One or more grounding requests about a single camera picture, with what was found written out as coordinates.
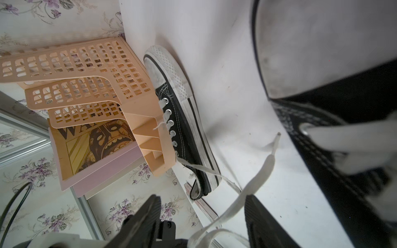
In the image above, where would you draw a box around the yellow wanted poster book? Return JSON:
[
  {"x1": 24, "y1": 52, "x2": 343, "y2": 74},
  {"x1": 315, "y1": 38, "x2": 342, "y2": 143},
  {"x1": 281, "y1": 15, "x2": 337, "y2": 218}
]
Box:
[{"x1": 49, "y1": 119, "x2": 136, "y2": 180}]

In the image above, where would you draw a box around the aluminium rail frame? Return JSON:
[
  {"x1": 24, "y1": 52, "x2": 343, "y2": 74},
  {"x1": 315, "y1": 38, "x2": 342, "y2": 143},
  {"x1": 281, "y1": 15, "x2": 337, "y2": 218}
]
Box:
[{"x1": 1, "y1": 92, "x2": 104, "y2": 248}]

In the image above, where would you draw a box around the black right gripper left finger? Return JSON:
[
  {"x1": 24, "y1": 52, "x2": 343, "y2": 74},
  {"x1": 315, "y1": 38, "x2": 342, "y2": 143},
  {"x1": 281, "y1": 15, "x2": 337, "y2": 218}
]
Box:
[{"x1": 106, "y1": 195, "x2": 161, "y2": 248}]

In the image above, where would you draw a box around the peach plastic file organizer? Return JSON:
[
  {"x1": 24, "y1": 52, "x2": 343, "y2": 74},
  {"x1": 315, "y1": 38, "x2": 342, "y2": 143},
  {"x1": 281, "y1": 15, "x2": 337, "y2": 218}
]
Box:
[{"x1": 1, "y1": 37, "x2": 176, "y2": 176}]

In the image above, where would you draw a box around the black canvas sneaker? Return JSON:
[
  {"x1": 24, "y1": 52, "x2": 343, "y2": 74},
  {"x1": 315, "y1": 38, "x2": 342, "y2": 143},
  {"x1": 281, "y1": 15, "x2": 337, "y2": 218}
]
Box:
[
  {"x1": 185, "y1": 0, "x2": 397, "y2": 248},
  {"x1": 144, "y1": 45, "x2": 241, "y2": 200}
]

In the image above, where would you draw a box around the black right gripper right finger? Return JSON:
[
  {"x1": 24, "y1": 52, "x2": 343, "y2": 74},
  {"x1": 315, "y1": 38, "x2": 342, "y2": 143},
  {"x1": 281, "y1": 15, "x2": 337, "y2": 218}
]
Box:
[{"x1": 245, "y1": 195, "x2": 300, "y2": 248}]

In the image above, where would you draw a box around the pink folder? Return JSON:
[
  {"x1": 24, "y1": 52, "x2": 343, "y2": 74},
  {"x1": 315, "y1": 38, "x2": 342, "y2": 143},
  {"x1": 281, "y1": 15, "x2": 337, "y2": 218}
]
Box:
[{"x1": 54, "y1": 142, "x2": 143, "y2": 197}]

